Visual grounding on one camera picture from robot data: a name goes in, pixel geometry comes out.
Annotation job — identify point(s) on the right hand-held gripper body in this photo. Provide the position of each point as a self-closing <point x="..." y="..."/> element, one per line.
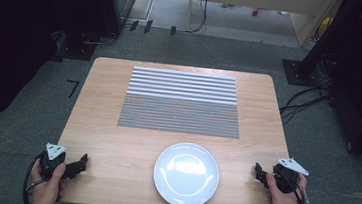
<point x="287" y="177"/>

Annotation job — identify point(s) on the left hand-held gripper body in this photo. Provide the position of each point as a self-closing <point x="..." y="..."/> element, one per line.
<point x="49" y="164"/>

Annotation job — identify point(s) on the white round plate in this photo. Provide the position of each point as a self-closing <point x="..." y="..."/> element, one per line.
<point x="186" y="175"/>

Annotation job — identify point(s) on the person's left hand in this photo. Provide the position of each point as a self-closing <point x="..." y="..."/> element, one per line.
<point x="46" y="189"/>

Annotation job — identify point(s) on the person's right hand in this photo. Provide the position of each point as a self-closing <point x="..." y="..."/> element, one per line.
<point x="282" y="202"/>

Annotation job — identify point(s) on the grey striped placemat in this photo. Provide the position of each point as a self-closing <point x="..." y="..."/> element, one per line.
<point x="181" y="102"/>

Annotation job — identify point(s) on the dark stand base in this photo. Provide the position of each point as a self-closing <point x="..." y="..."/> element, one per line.
<point x="75" y="50"/>

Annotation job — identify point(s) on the yellow object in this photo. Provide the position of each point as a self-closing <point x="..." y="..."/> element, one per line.
<point x="325" y="27"/>

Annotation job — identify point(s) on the small red object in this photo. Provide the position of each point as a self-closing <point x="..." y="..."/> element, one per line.
<point x="255" y="11"/>

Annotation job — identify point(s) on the black stand base plate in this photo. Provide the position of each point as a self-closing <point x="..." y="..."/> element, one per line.
<point x="297" y="73"/>

